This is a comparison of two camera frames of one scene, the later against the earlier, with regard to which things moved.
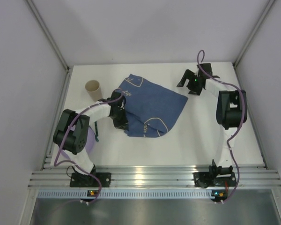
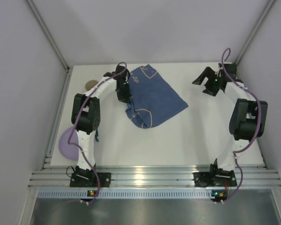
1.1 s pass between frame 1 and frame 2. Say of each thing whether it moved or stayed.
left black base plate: stayed
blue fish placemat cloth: moved
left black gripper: moved
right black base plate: stayed
